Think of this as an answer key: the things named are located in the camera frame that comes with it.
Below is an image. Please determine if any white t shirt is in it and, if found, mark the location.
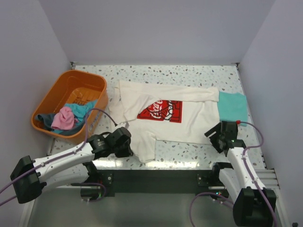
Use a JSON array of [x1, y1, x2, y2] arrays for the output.
[[109, 80, 220, 163]]

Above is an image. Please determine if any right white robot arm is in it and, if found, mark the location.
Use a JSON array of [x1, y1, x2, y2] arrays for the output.
[[205, 121, 277, 227]]

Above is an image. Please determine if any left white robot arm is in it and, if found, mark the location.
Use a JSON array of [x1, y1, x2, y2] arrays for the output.
[[10, 127, 133, 204]]

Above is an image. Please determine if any folded teal t shirt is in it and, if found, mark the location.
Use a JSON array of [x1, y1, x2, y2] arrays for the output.
[[217, 92, 248, 122]]

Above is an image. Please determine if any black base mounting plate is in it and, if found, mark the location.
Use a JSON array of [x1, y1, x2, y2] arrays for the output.
[[72, 170, 229, 200]]

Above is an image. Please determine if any teal t shirt in basket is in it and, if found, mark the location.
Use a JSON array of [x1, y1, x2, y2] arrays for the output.
[[64, 100, 97, 123]]

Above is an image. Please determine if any pink t shirt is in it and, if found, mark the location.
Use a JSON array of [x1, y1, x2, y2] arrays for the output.
[[51, 106, 79, 131]]

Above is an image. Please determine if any dark grey t shirt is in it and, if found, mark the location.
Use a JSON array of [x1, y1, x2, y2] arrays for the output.
[[35, 113, 84, 136]]

